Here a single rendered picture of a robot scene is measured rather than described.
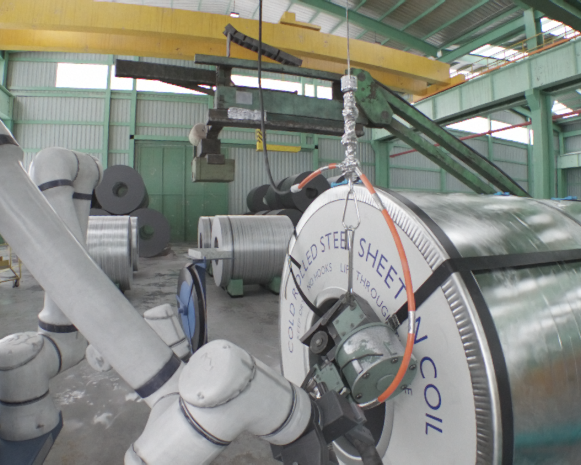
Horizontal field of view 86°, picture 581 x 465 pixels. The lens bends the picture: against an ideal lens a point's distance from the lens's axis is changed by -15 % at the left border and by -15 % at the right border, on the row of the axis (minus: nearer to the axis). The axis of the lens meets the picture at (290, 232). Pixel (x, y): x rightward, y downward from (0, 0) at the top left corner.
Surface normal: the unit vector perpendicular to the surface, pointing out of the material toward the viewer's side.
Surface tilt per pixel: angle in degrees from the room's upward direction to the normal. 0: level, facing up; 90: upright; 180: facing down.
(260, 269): 117
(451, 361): 90
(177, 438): 71
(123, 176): 90
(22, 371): 90
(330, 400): 50
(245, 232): 56
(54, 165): 64
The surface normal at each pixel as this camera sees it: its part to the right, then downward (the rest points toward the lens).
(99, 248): 0.35, -0.16
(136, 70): 0.57, 0.03
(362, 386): 0.26, 0.45
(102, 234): 0.29, -0.53
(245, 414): 0.44, 0.28
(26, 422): 0.61, -0.35
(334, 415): -0.58, -0.63
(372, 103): 0.18, 0.04
